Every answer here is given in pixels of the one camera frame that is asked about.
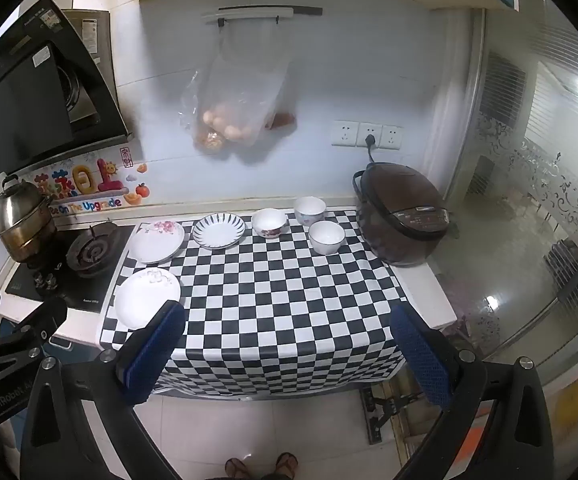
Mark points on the patterned glass sliding door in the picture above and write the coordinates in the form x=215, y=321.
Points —
x=544, y=170

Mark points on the white bowl with red flowers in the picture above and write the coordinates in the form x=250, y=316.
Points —
x=269, y=221

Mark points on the white plate with small print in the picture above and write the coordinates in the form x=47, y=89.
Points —
x=146, y=297

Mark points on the person's left foot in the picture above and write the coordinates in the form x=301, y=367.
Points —
x=238, y=469

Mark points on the white plate with pink flowers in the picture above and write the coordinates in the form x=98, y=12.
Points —
x=156, y=242

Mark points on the wall hook rail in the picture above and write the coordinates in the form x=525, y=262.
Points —
x=264, y=12

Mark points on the white wall socket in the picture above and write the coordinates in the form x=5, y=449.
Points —
x=345, y=133
x=392, y=137
x=364, y=130

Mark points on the black white checkered cloth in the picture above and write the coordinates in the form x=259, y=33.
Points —
x=279, y=310

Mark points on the round gas burner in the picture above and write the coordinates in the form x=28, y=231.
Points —
x=91, y=252

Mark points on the black metal stand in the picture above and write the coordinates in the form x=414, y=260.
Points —
x=386, y=410

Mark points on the white bowl with dark rim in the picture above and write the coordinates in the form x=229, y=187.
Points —
x=326, y=237

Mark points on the blue striped white plate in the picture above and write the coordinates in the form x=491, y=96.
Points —
x=218, y=231

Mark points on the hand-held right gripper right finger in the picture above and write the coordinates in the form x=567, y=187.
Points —
x=419, y=355

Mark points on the transparent plastic bag of eggs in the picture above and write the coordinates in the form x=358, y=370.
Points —
x=239, y=90

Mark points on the dark brown rice cooker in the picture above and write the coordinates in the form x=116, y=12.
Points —
x=404, y=220

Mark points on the black power plug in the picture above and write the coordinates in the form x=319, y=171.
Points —
x=370, y=142

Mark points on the stainless steel pot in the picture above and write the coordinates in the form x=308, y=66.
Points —
x=19, y=215

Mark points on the colourful wall stickers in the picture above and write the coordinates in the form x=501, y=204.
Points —
x=89, y=185

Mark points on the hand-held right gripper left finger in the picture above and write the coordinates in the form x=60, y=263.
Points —
x=154, y=355

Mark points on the black glass gas stove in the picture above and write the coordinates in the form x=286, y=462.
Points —
x=86, y=292

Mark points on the white bowl with pastel flowers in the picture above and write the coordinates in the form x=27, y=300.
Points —
x=310, y=208

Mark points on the reddish brown packet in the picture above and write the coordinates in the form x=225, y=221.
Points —
x=283, y=120

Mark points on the black range hood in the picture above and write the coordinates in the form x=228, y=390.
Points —
x=29, y=100

